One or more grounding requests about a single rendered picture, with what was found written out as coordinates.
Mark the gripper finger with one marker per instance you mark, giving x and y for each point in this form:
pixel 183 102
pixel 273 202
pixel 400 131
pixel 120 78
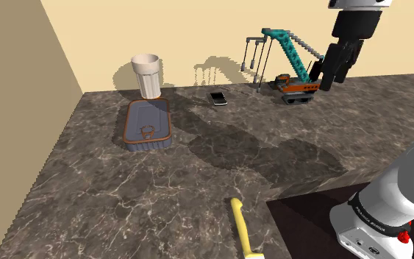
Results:
pixel 352 57
pixel 331 68

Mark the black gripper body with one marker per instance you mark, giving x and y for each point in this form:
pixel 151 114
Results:
pixel 356 24

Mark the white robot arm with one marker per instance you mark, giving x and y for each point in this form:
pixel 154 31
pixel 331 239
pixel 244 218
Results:
pixel 389 190

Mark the teal and orange toy crane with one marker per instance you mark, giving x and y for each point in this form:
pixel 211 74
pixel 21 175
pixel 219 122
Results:
pixel 294 57

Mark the black smartphone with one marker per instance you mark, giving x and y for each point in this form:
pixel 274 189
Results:
pixel 217 98

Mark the dark robot stand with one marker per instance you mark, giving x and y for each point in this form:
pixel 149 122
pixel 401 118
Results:
pixel 307 222

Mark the white ribbed cup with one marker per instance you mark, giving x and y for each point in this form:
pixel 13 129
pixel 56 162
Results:
pixel 148 77

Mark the grey sardine tin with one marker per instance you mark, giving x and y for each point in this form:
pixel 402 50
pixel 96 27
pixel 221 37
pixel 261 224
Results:
pixel 145 118

